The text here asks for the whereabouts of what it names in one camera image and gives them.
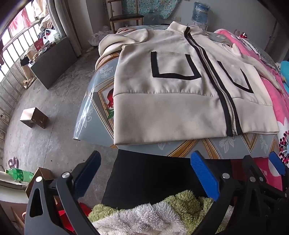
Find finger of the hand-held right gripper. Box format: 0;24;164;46
268;152;287;176
242;155;275;204

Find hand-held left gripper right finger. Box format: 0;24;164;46
190;151;266;235

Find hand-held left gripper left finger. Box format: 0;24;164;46
24;151;101;235

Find cream jacket with black trim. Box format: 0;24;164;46
94;21;285;145

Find person's black pants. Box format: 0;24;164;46
102;149;233;206

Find pink floral blanket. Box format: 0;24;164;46
213;28;289;190

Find fluffy green and white robe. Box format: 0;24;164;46
88;190;234;235

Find green plastic bottle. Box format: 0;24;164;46
6;168;34;183

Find small brown wooden box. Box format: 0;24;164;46
20;107;49;129

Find blue pillow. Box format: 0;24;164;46
280;61;289;91

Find fruit print tablecloth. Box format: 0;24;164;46
73;25;285;159

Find grey glitter cushion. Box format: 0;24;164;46
246;37;279;70

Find dark grey cabinet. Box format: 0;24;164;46
30;36;78;89

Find red box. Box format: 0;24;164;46
34;38;46;51

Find metal window railing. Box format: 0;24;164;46
0;20;50;118

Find white and red plastic bag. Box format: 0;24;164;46
42;28;61;44

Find white water dispenser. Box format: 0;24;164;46
190;21;208;31

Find grey curtain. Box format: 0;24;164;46
46;0;93;57

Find blue water jug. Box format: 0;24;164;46
191;2;210;24

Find wooden chair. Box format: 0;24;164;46
106;0;144;32

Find teal floral wall cloth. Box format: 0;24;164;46
133;0;182;18

